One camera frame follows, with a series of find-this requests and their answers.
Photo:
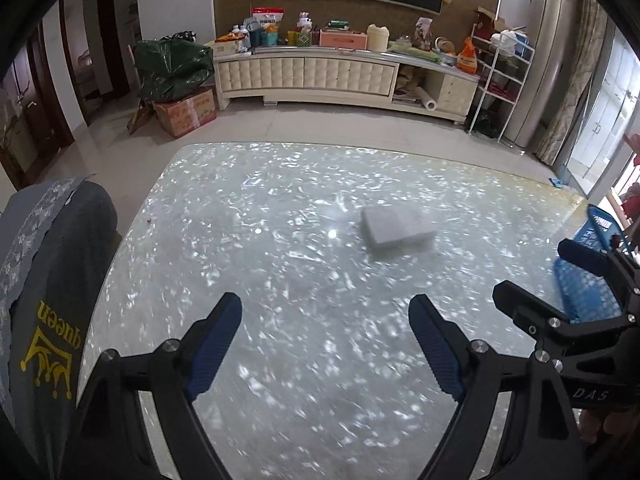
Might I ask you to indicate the white paper roll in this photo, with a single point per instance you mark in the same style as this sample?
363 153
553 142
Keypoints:
430 105

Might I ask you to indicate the white plastic bag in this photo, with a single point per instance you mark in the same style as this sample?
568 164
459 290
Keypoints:
507 42

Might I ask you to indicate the open brown cardboard box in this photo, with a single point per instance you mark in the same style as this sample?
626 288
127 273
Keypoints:
487 20

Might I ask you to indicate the orange snack bag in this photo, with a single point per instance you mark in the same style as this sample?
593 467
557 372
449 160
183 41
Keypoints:
466 57

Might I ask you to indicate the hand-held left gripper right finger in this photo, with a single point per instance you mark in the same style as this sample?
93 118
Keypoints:
435 345

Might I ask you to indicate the blue plastic basket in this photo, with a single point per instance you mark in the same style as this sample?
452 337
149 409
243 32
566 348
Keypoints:
585 285

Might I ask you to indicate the cream lidded jar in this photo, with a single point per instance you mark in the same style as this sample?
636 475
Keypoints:
378 38

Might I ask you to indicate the person's dark printed shirt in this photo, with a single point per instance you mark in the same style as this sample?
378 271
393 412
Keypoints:
50 310

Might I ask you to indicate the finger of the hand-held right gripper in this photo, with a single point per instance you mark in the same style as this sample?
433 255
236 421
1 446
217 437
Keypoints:
520 305
580 256

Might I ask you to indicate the printed cardboard box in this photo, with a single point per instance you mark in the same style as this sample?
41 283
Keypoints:
185 115

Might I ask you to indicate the silver tower air conditioner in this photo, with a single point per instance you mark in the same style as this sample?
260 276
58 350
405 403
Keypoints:
542 50

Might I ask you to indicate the cream tufted television cabinet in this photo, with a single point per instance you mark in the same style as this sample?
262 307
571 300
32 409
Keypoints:
325 77

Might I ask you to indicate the dark wooden door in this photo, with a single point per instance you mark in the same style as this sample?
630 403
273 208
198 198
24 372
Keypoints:
15 150

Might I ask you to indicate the pink storage box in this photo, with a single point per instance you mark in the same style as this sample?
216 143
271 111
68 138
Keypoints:
342 40

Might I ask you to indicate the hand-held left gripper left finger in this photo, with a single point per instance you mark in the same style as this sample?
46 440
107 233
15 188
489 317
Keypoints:
215 345

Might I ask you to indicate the small blue floor cloth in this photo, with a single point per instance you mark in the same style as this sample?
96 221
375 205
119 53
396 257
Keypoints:
556 181

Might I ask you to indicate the white sponge block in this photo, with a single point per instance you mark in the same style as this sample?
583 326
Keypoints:
395 227

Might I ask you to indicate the red white snack bag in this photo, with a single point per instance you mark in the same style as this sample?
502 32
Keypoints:
267 17

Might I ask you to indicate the person's right hand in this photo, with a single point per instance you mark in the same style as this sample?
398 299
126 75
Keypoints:
595 425

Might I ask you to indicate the dark green plastic bag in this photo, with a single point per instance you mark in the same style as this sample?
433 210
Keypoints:
172 67

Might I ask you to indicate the patterned beige curtain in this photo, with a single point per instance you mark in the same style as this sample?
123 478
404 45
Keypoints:
575 85

